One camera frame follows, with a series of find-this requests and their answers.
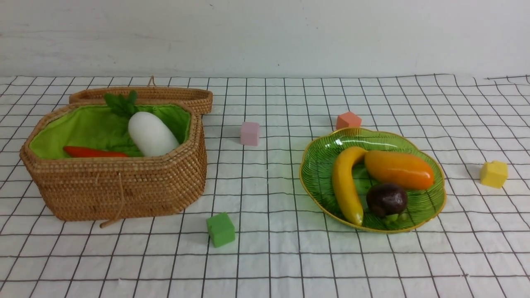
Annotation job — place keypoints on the yellow banana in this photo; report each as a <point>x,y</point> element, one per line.
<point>344,187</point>

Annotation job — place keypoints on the white radish with leaves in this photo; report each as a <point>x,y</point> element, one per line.
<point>147,131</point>

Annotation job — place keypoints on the orange yellow mango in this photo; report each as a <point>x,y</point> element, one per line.
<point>403,169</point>

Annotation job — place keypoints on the dark purple mangosteen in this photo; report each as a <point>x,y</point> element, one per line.
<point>387,201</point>

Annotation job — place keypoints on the orange carrot with leaves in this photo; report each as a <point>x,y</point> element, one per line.
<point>85,152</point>

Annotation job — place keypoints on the pink foam cube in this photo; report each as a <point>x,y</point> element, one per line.
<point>250,133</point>

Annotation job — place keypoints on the green glass leaf plate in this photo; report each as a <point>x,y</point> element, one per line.
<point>315,174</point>

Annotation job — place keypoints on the woven rattan basket lid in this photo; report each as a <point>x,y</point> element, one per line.
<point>199,101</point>

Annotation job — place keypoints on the black white checkered tablecloth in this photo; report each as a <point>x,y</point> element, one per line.
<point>285,247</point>

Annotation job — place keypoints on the orange foam cube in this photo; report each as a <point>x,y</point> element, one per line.
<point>348,119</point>

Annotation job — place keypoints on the green foam cube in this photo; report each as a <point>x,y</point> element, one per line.
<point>221,229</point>

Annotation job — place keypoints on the woven rattan basket green lining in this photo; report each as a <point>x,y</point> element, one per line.
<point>109,189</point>

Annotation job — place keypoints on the yellow foam cube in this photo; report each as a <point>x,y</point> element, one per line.
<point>494,174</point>

